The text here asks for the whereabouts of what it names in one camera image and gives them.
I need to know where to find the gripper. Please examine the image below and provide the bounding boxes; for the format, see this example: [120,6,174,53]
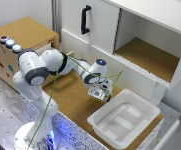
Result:
[87,78,112,102]

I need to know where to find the wooden drawer box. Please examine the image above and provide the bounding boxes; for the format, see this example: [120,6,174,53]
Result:
[0,16,61,90]

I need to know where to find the white plastic box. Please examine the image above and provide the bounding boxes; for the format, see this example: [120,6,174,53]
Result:
[86,88,162,150]

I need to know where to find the white cabinet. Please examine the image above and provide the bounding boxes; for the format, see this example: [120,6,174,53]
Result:
[59,0,181,108]

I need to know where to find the white sliding door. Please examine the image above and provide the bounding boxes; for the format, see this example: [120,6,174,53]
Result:
[62,0,121,47]

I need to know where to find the green button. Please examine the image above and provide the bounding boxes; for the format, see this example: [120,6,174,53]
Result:
[11,43,23,54]

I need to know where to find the blue button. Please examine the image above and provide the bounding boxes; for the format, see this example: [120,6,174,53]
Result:
[5,38,16,49]

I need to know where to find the red button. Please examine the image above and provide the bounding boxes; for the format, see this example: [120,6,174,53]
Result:
[0,34,9,45]

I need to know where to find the green cable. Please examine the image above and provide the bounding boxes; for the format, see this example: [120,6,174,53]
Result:
[25,55,125,150]

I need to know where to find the black door handle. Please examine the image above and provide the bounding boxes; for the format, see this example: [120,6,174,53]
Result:
[80,4,92,35]

